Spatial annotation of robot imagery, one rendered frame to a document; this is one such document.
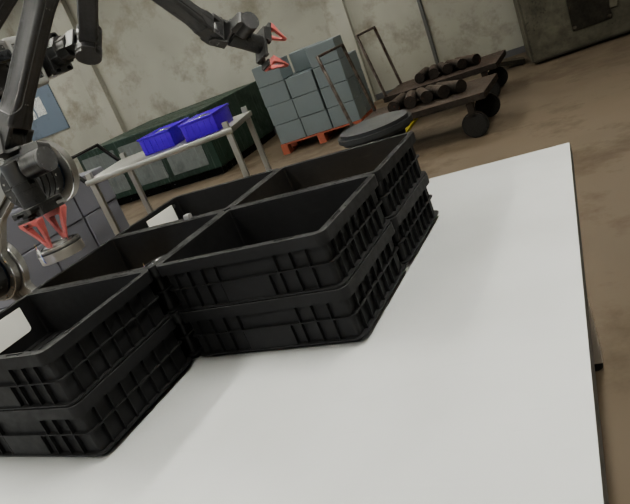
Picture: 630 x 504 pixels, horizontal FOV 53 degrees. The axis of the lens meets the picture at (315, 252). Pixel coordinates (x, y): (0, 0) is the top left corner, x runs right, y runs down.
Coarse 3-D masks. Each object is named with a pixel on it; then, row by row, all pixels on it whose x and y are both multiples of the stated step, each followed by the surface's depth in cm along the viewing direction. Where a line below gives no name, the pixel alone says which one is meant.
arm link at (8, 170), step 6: (18, 156) 138; (6, 162) 140; (12, 162) 138; (0, 168) 138; (6, 168) 138; (12, 168) 138; (18, 168) 138; (6, 174) 138; (12, 174) 138; (18, 174) 138; (6, 180) 140; (12, 180) 138; (18, 180) 138; (24, 180) 139; (12, 186) 139
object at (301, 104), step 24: (312, 48) 690; (264, 72) 719; (288, 72) 731; (312, 72) 704; (336, 72) 693; (360, 72) 743; (264, 96) 731; (288, 96) 722; (312, 96) 713; (360, 96) 725; (288, 120) 735; (312, 120) 726; (336, 120) 717; (360, 120) 708; (288, 144) 751
